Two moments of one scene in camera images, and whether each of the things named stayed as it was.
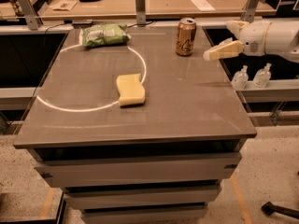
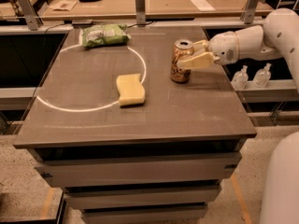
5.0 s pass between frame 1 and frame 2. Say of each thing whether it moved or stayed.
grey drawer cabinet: stayed
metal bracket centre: stayed
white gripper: moved
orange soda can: moved
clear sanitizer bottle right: stayed
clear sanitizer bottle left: stayed
